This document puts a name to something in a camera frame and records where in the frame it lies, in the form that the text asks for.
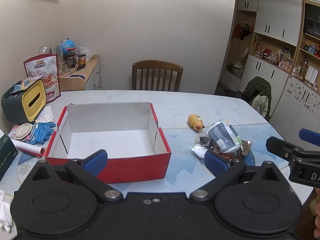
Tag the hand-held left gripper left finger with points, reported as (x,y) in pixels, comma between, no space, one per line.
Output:
(96,161)

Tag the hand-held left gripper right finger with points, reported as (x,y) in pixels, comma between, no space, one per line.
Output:
(215,163)

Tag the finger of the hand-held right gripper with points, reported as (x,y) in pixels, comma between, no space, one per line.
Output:
(311,136)
(277,145)

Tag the clear bag of dark bits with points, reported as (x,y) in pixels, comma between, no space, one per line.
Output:
(203,142)

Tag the blue patterned packet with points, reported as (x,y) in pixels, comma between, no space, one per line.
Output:
(223,136)

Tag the gold foil packet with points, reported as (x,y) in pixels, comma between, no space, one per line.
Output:
(246,147)

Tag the white cardboard box red rim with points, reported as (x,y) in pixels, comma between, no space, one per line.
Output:
(110,120)

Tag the yellow squishy animal toy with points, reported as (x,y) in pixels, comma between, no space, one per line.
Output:
(195,121)

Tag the person's right hand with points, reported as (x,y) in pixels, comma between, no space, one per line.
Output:
(317,205)

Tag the dark green jacket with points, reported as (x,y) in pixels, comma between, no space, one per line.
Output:
(258,90)

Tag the blue rubber gloves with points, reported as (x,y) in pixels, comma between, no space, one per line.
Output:
(41,133)

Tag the white crumpled tissue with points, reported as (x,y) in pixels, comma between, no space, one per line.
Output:
(46,113)

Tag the rolled white paper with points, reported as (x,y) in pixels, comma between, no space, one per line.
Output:
(27,148)

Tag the blue printed table mat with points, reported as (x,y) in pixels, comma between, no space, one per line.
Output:
(25,161)

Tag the round white lid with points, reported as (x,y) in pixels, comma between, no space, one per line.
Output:
(22,130)

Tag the wooden side cabinet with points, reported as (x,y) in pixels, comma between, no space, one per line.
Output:
(92,77)

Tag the metal pot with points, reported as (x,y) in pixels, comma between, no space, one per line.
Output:
(236,69)

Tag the small dark blue pad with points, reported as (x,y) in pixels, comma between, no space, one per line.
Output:
(77,76)

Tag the green yellow tissue holder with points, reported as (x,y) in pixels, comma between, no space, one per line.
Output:
(32,100)

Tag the dark green tissue box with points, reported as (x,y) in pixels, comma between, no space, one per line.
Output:
(6,155)

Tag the black yellow screwdriver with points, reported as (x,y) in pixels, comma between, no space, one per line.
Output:
(79,67)

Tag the red snack bag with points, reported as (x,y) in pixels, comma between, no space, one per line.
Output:
(47,77)

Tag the clear drinking glass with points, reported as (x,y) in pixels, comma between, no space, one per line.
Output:
(66,66)

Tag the orange label jar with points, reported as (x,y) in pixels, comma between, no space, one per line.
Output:
(82,59)

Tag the white cloth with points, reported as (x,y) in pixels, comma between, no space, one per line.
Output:
(5,212)

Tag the brown wooden chair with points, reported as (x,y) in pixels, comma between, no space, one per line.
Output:
(157,76)

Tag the dark glass jar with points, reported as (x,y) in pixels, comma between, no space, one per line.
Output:
(71,58)

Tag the small pastel ornaments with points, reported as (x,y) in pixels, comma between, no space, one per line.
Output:
(23,83)

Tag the clear plastic bag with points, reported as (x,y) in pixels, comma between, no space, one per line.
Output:
(86,51)

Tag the blue globe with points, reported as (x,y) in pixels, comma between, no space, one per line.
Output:
(68,45)

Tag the clear plastic container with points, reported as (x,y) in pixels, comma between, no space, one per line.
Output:
(50,48)

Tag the white wooden wall cabinet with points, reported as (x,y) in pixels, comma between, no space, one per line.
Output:
(277,17)

